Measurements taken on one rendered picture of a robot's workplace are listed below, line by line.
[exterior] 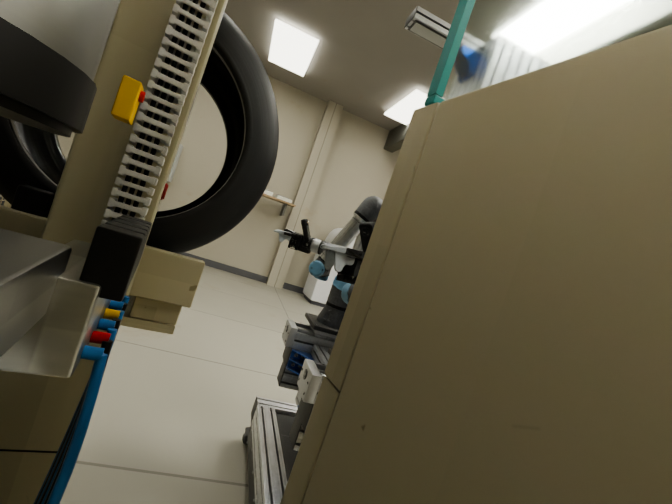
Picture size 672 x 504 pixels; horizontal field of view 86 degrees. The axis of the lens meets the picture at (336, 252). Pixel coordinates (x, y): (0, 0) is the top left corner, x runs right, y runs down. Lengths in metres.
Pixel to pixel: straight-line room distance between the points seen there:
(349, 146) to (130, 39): 6.81
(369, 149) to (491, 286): 7.22
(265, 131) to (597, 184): 0.70
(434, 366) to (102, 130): 0.55
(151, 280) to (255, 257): 6.24
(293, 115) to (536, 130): 6.98
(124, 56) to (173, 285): 0.40
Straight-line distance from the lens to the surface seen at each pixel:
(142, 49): 0.67
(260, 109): 0.88
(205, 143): 7.10
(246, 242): 6.97
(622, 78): 0.34
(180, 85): 0.62
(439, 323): 0.35
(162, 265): 0.78
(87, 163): 0.65
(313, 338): 1.66
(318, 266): 1.68
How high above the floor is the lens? 1.06
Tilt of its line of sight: 1 degrees down
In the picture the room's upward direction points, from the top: 19 degrees clockwise
